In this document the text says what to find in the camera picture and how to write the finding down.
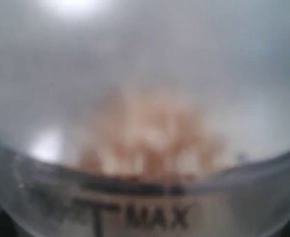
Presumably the clear plastic shaker bottle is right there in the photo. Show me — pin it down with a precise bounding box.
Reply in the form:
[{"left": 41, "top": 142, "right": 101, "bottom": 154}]
[{"left": 0, "top": 0, "right": 290, "bottom": 237}]

